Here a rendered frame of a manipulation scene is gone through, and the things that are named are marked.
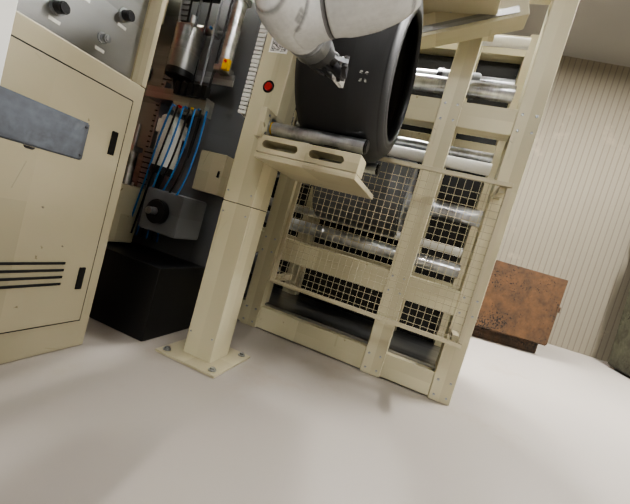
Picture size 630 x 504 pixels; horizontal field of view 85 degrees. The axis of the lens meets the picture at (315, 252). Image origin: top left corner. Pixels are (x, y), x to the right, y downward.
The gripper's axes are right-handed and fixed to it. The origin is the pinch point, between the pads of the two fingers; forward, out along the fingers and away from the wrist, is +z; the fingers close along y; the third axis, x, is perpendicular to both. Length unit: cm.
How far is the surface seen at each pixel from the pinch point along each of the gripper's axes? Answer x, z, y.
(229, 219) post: 50, 14, 35
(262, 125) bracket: 15.4, 7.2, 25.0
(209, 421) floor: 101, -21, 6
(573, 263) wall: 49, 436, -212
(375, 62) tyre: -6.4, 3.1, -8.3
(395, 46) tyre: -12.4, 6.7, -11.8
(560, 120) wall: -124, 449, -143
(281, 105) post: 5.4, 21.1, 27.2
